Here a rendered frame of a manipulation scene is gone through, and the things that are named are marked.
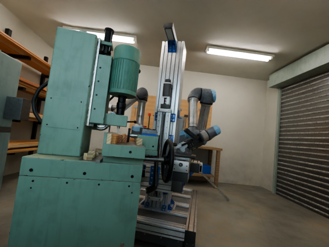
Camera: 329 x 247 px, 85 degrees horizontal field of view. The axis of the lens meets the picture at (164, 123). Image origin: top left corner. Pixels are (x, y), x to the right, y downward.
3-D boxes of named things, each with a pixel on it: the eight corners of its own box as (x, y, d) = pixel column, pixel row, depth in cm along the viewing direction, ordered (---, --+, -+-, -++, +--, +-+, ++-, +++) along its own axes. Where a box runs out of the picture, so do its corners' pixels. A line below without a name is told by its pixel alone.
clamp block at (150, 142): (157, 150, 114) (158, 136, 115) (135, 148, 111) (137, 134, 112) (154, 148, 128) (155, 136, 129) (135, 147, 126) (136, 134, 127)
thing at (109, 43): (110, 53, 113) (114, 27, 114) (97, 50, 111) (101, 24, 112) (112, 58, 120) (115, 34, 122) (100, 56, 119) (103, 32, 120)
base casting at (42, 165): (141, 183, 94) (143, 165, 94) (17, 175, 83) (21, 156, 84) (137, 167, 138) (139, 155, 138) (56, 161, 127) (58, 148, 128)
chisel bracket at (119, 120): (126, 129, 112) (128, 115, 113) (103, 126, 110) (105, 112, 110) (126, 129, 119) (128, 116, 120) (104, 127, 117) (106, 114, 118)
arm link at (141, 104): (131, 137, 188) (137, 86, 192) (132, 137, 203) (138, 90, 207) (142, 138, 188) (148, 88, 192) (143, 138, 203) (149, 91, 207)
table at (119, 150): (163, 160, 91) (164, 149, 92) (101, 156, 86) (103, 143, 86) (150, 150, 151) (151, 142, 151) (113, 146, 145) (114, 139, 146)
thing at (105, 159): (142, 164, 97) (143, 157, 97) (102, 161, 93) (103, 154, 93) (139, 156, 136) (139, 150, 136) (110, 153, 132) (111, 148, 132)
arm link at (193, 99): (188, 83, 156) (186, 135, 134) (200, 85, 157) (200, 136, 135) (185, 91, 167) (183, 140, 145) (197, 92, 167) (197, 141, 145)
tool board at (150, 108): (209, 138, 442) (213, 102, 449) (129, 129, 431) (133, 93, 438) (209, 138, 446) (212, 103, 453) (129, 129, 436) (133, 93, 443)
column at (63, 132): (79, 157, 99) (97, 33, 104) (35, 154, 95) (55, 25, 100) (88, 153, 121) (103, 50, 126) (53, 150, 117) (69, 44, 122)
